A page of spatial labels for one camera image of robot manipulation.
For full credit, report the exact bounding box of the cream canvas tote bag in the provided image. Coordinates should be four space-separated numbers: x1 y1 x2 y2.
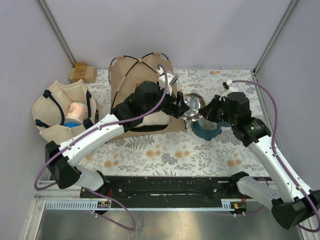
32 80 102 144

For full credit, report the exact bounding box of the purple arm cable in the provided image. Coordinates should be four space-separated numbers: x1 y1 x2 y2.
33 64 168 231
232 79 320 233

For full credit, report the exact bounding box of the black tent pole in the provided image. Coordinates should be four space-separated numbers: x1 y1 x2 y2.
108 52 163 108
108 52 173 77

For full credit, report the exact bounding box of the cardboard box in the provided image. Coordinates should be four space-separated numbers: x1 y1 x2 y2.
68 62 98 84

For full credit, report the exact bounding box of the white fluffy pillow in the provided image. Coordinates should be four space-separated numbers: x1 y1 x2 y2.
135 111 171 128

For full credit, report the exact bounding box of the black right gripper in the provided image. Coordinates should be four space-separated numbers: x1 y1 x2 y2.
199 94 237 127

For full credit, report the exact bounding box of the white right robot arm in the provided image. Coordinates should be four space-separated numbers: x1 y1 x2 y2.
199 92 320 230

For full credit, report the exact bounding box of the aluminium frame post right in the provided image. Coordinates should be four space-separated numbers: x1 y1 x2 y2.
252 0 300 76

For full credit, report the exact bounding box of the aluminium frame post left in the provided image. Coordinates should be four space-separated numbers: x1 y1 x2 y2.
37 0 76 67

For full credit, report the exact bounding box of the beige fabric pet tent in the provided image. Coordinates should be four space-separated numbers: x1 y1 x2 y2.
108 52 188 139

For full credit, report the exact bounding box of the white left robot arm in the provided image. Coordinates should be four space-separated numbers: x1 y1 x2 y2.
45 81 189 198

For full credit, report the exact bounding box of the floral patterned mat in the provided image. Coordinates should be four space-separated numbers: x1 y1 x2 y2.
80 69 268 177

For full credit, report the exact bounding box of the white slotted cable duct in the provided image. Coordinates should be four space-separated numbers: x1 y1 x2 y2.
45 200 112 211

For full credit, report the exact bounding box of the aluminium frame post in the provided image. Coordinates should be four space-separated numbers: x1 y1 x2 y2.
252 0 300 76
37 0 76 67

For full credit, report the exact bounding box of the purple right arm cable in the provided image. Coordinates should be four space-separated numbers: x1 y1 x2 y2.
232 79 320 233

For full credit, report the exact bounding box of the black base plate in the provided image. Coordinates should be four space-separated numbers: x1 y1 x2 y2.
79 174 258 210

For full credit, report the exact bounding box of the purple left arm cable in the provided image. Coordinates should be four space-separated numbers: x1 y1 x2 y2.
33 64 168 231

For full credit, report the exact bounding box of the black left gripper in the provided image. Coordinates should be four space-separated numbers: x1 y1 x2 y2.
142 83 190 118

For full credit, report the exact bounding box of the steel pet bowl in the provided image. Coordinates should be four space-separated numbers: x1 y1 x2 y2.
181 92 206 122

